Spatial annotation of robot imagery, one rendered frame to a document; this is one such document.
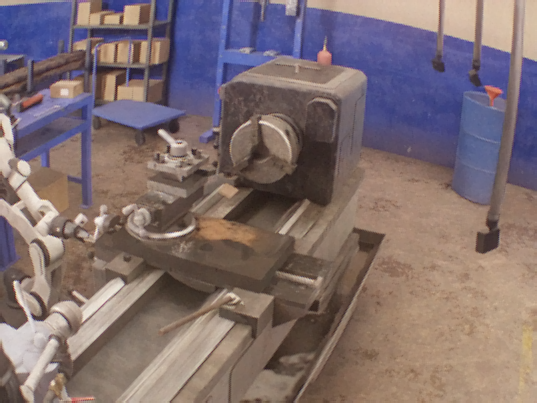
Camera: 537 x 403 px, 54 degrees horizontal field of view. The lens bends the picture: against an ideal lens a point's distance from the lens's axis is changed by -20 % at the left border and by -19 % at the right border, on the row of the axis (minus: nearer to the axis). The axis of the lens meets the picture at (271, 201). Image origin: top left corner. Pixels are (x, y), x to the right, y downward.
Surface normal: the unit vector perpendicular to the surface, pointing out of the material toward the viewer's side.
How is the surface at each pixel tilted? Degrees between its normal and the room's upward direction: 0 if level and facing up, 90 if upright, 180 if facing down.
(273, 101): 90
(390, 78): 90
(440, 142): 90
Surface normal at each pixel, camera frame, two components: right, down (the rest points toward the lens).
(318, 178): -0.36, 0.37
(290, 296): 0.07, -0.91
